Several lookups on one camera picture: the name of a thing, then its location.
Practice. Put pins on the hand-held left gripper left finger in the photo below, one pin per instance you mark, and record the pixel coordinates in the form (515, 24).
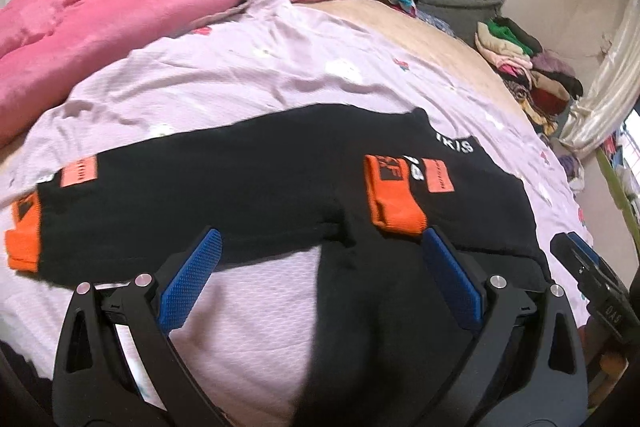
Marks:
(190, 277)

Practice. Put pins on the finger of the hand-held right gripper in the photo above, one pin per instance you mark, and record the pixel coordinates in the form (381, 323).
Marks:
(576, 251)

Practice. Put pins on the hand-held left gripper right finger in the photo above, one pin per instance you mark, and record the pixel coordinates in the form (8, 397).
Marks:
(450, 277)

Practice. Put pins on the black shirt with orange patches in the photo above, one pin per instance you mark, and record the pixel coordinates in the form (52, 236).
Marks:
(260, 187)

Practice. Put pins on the pile of mixed clothes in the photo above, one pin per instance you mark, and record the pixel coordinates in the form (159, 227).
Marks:
(525, 67)

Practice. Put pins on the green rack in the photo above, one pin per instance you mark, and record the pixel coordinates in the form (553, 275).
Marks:
(617, 187)

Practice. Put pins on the purple cloth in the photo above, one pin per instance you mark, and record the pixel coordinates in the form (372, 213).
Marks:
(572, 169)

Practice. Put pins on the cream satin curtain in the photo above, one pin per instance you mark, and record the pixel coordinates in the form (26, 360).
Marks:
(605, 87)

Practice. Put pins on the lilac floral bed sheet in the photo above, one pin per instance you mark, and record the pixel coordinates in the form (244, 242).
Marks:
(240, 72)

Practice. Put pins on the beige mattress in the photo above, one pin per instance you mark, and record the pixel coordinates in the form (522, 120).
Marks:
(425, 42)

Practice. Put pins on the dark patterned cloth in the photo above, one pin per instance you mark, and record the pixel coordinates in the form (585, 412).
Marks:
(436, 21)

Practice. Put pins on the pink plush blanket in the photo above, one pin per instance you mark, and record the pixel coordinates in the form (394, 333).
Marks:
(125, 17)

